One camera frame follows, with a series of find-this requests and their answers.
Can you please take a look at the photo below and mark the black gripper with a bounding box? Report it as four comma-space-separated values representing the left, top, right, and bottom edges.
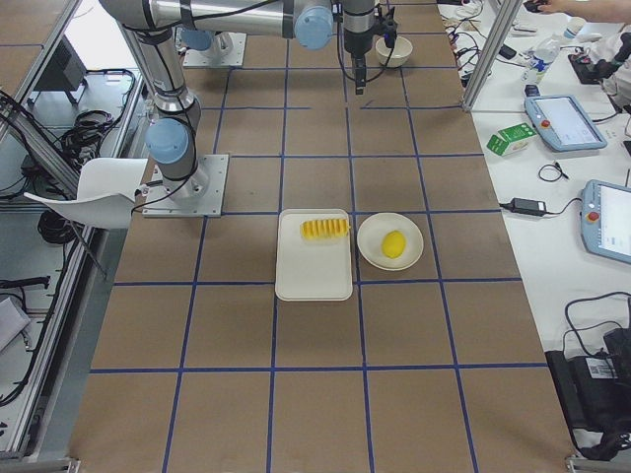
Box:
351, 49, 367, 95

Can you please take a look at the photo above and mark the sliced yellow bread loaf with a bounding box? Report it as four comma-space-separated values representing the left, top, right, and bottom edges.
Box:
300, 218, 350, 240

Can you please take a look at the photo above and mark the cream round plate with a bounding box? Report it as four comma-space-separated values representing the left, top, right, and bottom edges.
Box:
357, 213, 424, 271

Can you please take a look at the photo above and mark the person's hand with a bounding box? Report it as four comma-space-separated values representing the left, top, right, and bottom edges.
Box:
523, 0, 549, 14

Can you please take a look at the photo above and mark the cream bowl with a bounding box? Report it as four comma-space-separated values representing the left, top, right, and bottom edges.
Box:
375, 36, 414, 68

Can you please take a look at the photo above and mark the green white carton box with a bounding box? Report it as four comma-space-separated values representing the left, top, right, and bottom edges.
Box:
486, 122, 536, 156

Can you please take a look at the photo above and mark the yellow lemon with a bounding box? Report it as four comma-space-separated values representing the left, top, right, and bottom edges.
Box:
381, 231, 406, 259

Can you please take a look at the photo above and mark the white rectangular tray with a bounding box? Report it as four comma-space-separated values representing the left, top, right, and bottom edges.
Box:
275, 209, 353, 302

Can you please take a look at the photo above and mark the clear water bottle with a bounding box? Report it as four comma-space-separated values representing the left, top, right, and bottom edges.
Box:
525, 36, 561, 85

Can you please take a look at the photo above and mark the black power adapter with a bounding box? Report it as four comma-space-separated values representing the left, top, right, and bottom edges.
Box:
510, 197, 547, 217

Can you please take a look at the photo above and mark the blue teach pendant far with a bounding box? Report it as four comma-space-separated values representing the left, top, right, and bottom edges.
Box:
524, 95, 607, 152

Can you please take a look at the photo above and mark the blue teach pendant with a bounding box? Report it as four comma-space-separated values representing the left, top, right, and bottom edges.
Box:
524, 95, 607, 152
580, 179, 630, 264

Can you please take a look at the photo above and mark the blue teach pendant near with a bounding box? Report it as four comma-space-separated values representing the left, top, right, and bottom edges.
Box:
580, 179, 630, 264

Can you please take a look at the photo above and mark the white plastic chair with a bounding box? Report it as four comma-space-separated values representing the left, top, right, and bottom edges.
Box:
24, 158, 148, 230

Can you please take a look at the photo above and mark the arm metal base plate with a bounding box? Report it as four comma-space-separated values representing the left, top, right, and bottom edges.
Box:
183, 32, 246, 69
141, 154, 229, 218

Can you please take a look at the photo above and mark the aluminium frame post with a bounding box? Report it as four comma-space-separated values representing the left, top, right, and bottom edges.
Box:
462, 0, 521, 111

